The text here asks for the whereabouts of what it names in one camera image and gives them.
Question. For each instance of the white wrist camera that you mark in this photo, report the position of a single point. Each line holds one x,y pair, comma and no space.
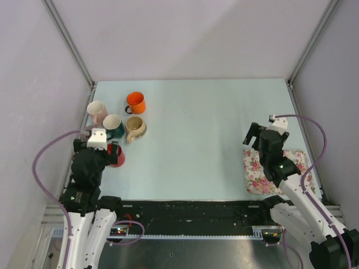
278,123
97,139

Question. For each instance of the aluminium frame post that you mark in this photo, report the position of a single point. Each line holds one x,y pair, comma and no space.
68,40
321,26

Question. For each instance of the floral tray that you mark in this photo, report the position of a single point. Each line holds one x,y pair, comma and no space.
255,180

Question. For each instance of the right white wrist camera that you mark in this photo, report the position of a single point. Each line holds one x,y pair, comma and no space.
278,123

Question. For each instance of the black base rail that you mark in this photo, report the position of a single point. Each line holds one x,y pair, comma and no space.
196,218

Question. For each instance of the right aluminium frame post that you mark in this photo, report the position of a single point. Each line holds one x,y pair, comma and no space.
321,26

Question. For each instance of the front aluminium frame rail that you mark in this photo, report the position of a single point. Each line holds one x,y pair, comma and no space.
53,215

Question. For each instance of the orange mug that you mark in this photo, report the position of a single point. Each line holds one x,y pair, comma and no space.
135,103

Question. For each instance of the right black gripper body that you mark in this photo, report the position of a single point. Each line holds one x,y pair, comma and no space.
256,144

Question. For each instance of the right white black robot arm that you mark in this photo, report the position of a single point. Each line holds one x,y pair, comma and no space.
331,243

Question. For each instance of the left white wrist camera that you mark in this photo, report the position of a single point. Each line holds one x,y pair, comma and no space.
97,139

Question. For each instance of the purple mug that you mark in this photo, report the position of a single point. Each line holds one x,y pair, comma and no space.
85,133

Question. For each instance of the dark green mug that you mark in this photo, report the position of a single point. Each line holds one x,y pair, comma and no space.
114,126

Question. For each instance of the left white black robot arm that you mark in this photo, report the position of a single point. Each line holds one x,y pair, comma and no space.
89,216

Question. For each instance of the pink mug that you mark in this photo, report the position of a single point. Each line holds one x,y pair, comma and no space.
98,112

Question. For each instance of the red round object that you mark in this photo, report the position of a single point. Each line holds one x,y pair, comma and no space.
119,161

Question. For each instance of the cream mug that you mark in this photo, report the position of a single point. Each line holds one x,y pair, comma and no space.
135,127

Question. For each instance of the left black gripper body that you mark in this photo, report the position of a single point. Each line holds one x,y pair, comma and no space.
102,158

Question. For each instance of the left aluminium frame post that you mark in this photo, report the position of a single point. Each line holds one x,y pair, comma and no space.
68,40

